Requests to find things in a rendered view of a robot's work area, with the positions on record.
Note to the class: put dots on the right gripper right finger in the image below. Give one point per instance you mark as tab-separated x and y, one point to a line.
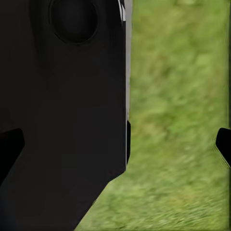
223	142

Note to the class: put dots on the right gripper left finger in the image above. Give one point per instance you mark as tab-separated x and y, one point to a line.
12	143

